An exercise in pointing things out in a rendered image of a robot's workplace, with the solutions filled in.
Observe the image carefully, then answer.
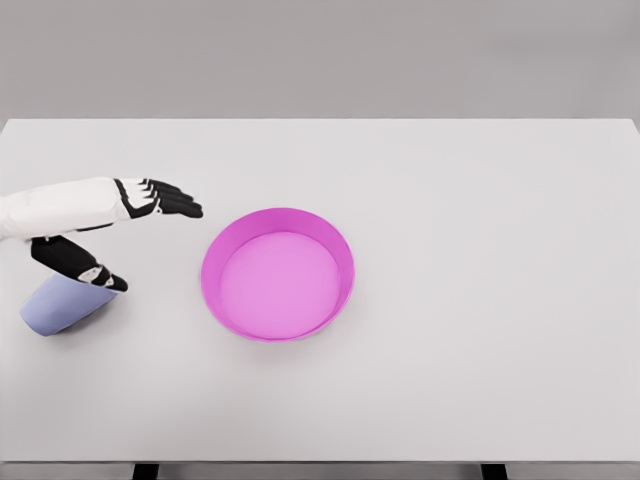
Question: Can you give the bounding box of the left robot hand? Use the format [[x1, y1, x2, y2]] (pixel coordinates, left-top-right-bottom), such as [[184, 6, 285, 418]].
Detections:
[[24, 176, 205, 293]]

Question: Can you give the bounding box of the pink round plate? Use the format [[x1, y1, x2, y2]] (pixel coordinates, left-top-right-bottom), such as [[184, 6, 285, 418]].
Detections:
[[200, 207, 356, 344]]

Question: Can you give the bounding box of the lavender blue cup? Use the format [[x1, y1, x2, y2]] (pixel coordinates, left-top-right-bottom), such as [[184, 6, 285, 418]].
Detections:
[[19, 273, 119, 338]]

